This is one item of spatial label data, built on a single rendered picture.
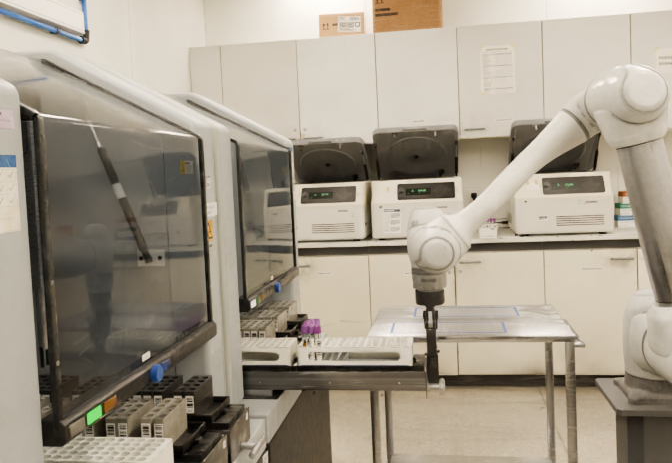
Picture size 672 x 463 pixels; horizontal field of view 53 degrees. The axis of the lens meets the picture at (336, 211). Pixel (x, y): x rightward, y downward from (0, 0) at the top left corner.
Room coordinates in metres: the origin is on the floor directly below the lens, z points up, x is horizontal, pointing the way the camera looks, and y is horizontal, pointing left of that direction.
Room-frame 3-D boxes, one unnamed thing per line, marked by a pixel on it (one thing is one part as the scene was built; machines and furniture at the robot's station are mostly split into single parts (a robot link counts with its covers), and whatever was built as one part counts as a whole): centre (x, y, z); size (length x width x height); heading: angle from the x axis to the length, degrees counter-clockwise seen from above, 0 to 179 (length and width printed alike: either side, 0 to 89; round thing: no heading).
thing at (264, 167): (2.06, 0.44, 1.28); 0.61 x 0.51 x 0.63; 171
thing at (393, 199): (4.31, -0.53, 1.24); 0.62 x 0.56 x 0.69; 171
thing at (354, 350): (1.75, -0.04, 0.83); 0.30 x 0.10 x 0.06; 81
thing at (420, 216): (1.70, -0.23, 1.14); 0.13 x 0.11 x 0.16; 177
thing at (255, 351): (1.80, 0.28, 0.83); 0.30 x 0.10 x 0.06; 81
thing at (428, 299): (1.72, -0.23, 0.96); 0.08 x 0.07 x 0.09; 171
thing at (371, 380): (1.77, 0.10, 0.78); 0.73 x 0.14 x 0.09; 81
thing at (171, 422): (1.25, 0.33, 0.85); 0.12 x 0.02 x 0.06; 172
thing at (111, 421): (1.26, 0.42, 0.85); 0.12 x 0.02 x 0.06; 171
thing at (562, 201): (4.17, -1.37, 1.25); 0.62 x 0.56 x 0.69; 170
